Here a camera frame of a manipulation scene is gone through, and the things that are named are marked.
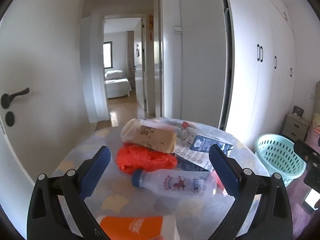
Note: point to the black door lock knob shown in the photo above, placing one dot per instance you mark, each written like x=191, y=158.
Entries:
x=9, y=118

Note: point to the beige nightstand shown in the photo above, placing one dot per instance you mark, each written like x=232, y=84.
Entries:
x=295, y=126

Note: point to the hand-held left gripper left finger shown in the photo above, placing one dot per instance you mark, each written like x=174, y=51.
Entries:
x=96, y=172

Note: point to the white bed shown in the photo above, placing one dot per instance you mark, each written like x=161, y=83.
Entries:
x=116, y=85

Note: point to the white wardrobe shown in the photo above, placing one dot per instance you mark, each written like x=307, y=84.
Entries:
x=250, y=80

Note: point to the white and blue milk carton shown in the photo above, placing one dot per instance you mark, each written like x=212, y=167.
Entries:
x=197, y=142

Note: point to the mint green plastic basket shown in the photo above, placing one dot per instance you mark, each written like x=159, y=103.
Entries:
x=275, y=152

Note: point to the red snack packet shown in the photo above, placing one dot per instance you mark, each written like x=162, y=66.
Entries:
x=217, y=180

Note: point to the small dark frame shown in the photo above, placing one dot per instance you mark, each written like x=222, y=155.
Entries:
x=298, y=111

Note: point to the beige curtain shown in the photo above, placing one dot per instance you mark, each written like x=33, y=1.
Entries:
x=130, y=60

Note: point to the clear bottle with red cap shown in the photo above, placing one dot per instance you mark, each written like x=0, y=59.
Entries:
x=186, y=124

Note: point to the white light switch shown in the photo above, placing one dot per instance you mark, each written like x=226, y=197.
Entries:
x=178, y=29

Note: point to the clear plastic bottle blue cap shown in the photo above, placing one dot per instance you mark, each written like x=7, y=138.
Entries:
x=175, y=183

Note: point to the orange and white packet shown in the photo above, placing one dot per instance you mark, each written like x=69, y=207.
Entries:
x=140, y=226

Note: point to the purple rug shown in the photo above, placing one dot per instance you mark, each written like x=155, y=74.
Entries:
x=297, y=215

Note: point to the red plastic bag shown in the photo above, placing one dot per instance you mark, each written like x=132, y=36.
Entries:
x=140, y=158

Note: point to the window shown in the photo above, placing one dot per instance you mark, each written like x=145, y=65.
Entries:
x=108, y=55

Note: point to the brown paper bag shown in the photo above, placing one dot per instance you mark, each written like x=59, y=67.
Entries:
x=155, y=136

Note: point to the bed with pink bedding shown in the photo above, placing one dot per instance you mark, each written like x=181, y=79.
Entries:
x=316, y=130

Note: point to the open white door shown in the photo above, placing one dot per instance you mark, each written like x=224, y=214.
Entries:
x=140, y=80

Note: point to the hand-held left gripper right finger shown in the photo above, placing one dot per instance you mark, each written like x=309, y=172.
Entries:
x=225, y=172

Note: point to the red hanging ornament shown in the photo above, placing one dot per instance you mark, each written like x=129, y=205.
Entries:
x=151, y=25

